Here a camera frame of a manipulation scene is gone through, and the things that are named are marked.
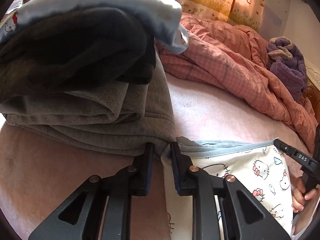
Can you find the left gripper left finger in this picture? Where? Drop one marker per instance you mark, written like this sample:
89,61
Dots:
100,208

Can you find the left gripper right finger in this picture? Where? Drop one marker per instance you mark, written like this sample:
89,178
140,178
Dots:
220,204

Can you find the white cartoon print pants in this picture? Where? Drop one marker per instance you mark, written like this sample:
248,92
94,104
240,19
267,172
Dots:
245,184

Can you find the person's right hand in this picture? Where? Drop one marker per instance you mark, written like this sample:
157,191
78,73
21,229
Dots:
304,203

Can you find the pink bed sheet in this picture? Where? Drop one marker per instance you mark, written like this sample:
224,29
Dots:
38,174

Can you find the white wooden headboard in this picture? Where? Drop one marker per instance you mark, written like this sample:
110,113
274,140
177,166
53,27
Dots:
312,91

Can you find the grey folded garment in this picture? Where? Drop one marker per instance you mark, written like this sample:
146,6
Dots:
116,118

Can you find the purple fleece garment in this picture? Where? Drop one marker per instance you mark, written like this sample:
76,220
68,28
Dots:
288,65

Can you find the pink plaid quilt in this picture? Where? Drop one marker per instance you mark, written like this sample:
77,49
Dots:
235,59

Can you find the black folded garment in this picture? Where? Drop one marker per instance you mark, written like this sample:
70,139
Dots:
78,50

